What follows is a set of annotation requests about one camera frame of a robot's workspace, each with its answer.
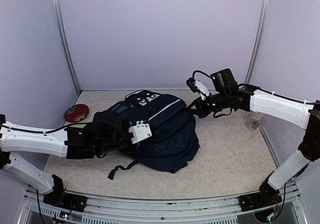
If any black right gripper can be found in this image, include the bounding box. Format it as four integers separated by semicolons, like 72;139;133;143
187;90;231;117

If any navy blue student backpack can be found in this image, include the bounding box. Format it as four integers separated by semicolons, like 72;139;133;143
95;90;200;180

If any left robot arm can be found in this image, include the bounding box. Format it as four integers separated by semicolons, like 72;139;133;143
0;111;137;207

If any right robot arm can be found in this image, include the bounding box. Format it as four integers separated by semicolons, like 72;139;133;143
186;68;320;206

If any floral ceramic mug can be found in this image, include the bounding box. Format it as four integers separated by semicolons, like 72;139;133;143
245;111;265;130

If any red floral bowl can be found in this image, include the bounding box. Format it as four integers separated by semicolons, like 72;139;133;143
64;104;89;123

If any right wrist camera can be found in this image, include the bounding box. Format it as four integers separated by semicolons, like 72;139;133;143
186;77;211;100

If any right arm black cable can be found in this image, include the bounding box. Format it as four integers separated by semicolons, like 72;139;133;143
191;70;213;81

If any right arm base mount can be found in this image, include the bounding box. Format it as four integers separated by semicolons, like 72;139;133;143
238;179;283;212

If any aluminium corner post right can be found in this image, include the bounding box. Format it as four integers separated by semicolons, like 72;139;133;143
244;0;270;83

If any aluminium corner post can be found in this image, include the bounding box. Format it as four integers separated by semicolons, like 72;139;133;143
52;0;82;97
244;0;270;83

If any aluminium front rail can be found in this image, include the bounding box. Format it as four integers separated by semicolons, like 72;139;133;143
15;182;310;224

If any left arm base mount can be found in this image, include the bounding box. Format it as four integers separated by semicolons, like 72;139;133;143
43;174;87;213

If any aluminium corner post left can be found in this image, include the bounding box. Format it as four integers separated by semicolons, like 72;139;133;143
52;0;82;97

